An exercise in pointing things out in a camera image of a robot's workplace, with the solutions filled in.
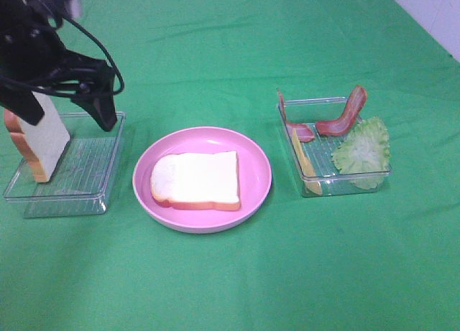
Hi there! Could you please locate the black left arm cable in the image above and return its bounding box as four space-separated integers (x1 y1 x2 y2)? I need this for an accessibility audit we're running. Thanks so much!
0 0 126 98

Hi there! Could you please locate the yellow cheese slice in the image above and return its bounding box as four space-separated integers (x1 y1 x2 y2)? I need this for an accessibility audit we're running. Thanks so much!
291 129 323 195

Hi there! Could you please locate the bacon strip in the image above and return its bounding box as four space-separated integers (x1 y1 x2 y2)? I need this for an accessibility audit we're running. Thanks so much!
277 89 315 143
315 85 368 136

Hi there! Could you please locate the left clear plastic tray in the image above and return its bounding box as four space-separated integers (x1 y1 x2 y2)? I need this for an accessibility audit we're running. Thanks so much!
3 111 126 218

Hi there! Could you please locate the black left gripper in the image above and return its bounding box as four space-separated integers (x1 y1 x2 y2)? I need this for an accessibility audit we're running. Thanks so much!
0 18 117 131

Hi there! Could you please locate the green lettuce leaf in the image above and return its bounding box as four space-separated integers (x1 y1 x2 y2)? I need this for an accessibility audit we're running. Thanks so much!
331 116 390 190

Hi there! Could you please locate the right clear plastic tray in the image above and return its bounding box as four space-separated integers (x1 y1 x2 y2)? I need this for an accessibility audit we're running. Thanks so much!
277 96 391 197

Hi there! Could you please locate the toast bread slice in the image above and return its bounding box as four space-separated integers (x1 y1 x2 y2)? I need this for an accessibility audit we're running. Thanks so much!
150 151 241 211
4 92 70 183

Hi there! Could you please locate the pink round plate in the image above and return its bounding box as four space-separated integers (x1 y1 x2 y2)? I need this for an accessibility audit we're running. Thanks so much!
132 126 272 233

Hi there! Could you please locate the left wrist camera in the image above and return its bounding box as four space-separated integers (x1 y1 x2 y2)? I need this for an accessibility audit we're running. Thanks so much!
25 0 83 19

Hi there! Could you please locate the clear plastic tray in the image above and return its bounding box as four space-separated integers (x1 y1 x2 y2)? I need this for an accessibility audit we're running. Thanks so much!
3 111 126 218
277 96 391 197

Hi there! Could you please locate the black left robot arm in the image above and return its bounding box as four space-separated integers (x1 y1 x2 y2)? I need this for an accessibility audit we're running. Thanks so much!
1 0 122 131

